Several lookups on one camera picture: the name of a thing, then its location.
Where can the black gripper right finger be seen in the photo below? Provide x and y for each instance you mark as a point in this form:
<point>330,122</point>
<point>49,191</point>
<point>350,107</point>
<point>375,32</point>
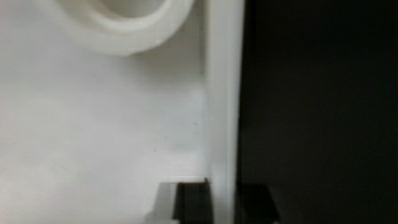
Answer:
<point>256,210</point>

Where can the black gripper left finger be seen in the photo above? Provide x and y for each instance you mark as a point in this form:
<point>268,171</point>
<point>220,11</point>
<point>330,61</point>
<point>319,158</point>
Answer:
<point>183,206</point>

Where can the white square tabletop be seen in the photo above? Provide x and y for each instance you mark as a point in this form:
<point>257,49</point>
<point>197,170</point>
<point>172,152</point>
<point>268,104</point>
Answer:
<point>119,84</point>

